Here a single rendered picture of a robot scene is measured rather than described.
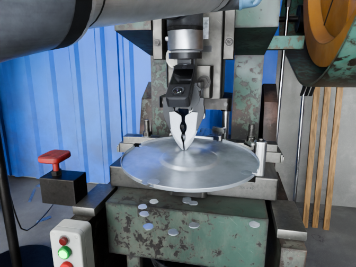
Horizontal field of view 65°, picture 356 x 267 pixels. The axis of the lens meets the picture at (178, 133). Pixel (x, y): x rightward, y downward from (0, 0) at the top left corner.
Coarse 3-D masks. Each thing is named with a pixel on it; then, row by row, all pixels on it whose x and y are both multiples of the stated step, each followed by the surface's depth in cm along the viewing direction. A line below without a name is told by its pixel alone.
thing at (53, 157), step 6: (54, 150) 72; (60, 150) 73; (66, 150) 73; (42, 156) 68; (48, 156) 68; (54, 156) 68; (60, 156) 68; (66, 156) 70; (42, 162) 68; (48, 162) 67; (54, 162) 67; (60, 162) 68; (54, 168) 71
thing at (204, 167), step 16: (144, 144) 69; (160, 144) 69; (176, 144) 69; (192, 144) 69; (208, 144) 69; (224, 144) 69; (128, 160) 59; (144, 160) 59; (160, 160) 59; (176, 160) 58; (192, 160) 58; (208, 160) 58; (224, 160) 59; (240, 160) 59; (256, 160) 59; (144, 176) 52; (160, 176) 52; (176, 176) 52; (192, 176) 52; (208, 176) 52; (224, 176) 52; (240, 176) 52
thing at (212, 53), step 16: (208, 16) 69; (224, 16) 68; (208, 32) 70; (208, 48) 71; (176, 64) 72; (208, 64) 72; (224, 64) 76; (208, 80) 69; (224, 80) 81; (208, 96) 71
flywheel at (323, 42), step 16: (304, 0) 99; (320, 0) 91; (336, 0) 76; (352, 0) 65; (304, 16) 97; (320, 16) 89; (336, 16) 75; (352, 16) 56; (320, 32) 84; (336, 32) 75; (320, 48) 77; (336, 48) 64; (320, 64) 76
